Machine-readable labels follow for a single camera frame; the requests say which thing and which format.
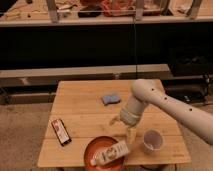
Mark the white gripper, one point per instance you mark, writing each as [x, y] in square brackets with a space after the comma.
[130, 115]

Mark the white bottle with label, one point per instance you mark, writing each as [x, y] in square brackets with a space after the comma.
[106, 155]

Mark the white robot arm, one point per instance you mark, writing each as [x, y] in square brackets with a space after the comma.
[145, 92]

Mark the orange ceramic bowl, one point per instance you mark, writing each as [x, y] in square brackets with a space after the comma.
[94, 147]

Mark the blue sponge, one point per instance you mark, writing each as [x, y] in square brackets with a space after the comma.
[110, 99]

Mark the white paper cup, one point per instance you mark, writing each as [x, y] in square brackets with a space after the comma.
[152, 141]

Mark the wooden table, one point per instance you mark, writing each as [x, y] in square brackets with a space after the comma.
[78, 104]

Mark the red black snack bar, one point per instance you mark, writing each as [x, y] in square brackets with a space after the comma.
[61, 132]

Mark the long wooden bench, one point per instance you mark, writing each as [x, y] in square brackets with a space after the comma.
[51, 76]

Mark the cluttered background shelf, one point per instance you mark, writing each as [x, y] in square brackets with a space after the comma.
[17, 13]

